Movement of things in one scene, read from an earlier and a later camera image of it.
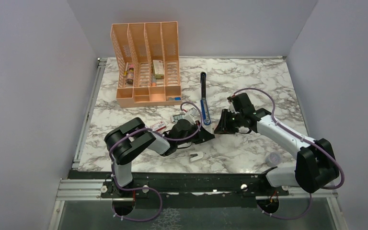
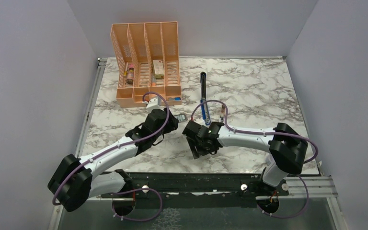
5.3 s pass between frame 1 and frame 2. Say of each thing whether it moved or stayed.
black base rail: stayed
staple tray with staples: stayed
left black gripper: moved
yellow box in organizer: stayed
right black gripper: moved
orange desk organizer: stayed
